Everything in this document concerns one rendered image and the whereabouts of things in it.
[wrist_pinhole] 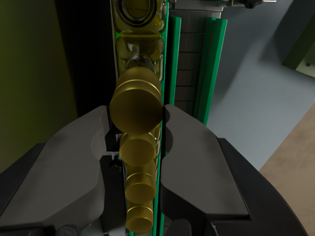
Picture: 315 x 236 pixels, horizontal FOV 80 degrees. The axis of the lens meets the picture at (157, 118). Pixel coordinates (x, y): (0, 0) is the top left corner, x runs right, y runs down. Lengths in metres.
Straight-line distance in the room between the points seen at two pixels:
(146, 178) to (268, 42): 0.54
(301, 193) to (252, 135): 2.01
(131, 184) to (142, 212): 0.06
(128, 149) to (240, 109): 0.56
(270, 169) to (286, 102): 1.53
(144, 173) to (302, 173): 2.33
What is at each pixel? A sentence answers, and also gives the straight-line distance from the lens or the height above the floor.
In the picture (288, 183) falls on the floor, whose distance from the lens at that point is 2.52.
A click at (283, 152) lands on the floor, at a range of 2.15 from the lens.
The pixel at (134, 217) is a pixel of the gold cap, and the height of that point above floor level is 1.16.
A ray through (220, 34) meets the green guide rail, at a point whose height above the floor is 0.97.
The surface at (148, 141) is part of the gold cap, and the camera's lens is 0.17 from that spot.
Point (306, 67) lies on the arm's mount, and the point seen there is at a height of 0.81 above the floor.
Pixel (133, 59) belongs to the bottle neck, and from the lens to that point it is 0.19.
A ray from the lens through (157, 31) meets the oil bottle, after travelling 0.21.
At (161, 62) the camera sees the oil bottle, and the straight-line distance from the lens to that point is 0.22.
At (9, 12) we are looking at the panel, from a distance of 0.25.
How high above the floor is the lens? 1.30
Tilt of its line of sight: 60 degrees down
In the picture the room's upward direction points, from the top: 174 degrees clockwise
